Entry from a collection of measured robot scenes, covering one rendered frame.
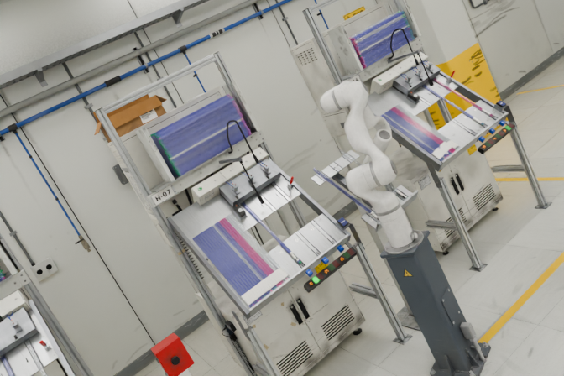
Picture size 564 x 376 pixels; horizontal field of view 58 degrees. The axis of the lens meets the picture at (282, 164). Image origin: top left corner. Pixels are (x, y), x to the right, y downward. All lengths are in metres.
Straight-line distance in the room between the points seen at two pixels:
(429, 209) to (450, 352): 1.16
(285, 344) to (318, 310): 0.27
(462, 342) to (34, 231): 3.04
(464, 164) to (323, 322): 1.51
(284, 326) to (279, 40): 2.83
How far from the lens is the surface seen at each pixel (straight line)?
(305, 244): 2.72
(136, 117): 3.14
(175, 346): 2.58
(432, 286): 2.49
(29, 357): 2.69
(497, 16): 6.96
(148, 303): 4.43
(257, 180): 2.88
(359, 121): 2.34
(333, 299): 3.14
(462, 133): 3.42
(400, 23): 3.74
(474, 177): 3.85
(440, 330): 2.62
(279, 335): 3.01
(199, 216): 2.84
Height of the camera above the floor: 1.75
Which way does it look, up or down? 11 degrees down
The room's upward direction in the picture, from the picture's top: 27 degrees counter-clockwise
